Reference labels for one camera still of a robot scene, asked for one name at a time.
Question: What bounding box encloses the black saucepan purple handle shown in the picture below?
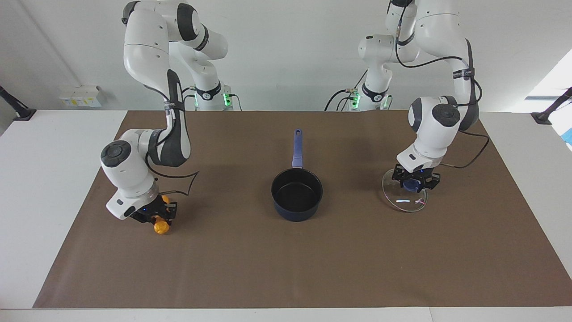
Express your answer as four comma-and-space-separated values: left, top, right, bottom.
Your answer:
271, 129, 324, 223

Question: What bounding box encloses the black right base cable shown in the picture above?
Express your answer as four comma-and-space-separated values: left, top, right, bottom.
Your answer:
179, 86, 242, 111

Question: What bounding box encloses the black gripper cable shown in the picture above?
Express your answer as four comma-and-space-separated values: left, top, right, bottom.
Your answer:
395, 0, 490, 169
145, 152, 200, 198

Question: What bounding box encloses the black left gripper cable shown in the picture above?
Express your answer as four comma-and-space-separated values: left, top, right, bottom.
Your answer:
395, 0, 490, 169

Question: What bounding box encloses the white wall socket box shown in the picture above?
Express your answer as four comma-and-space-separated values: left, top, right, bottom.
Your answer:
59, 86, 103, 108

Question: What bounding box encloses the yellow toy corn cob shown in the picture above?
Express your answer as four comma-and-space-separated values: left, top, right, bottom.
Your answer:
154, 195, 172, 235

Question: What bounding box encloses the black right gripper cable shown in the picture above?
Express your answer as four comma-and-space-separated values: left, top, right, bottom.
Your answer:
145, 152, 200, 198

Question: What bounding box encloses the black camera stand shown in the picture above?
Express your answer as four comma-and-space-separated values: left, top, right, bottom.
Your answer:
0, 86, 37, 122
531, 87, 572, 125

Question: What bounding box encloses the brown table mat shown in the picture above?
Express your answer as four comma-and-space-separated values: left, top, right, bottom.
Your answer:
33, 110, 572, 309

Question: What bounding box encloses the glass lid purple knob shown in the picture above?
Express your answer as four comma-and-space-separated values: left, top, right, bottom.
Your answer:
381, 171, 429, 212

